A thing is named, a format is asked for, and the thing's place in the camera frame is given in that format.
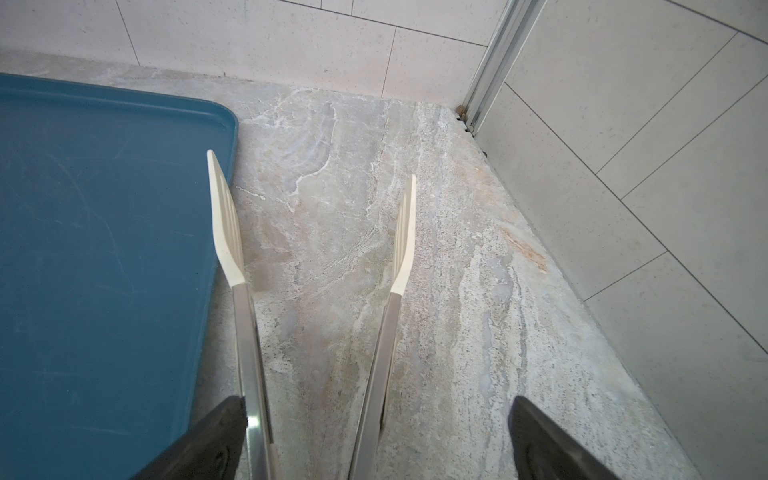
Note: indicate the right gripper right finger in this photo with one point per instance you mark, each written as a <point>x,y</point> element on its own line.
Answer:
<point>543,450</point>

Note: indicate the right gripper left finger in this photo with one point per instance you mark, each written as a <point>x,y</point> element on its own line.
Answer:
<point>211,449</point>

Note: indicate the white and steel tongs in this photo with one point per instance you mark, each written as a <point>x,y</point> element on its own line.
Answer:
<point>261,448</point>

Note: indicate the blue rectangular tray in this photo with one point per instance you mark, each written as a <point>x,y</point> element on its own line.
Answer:
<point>107,272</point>

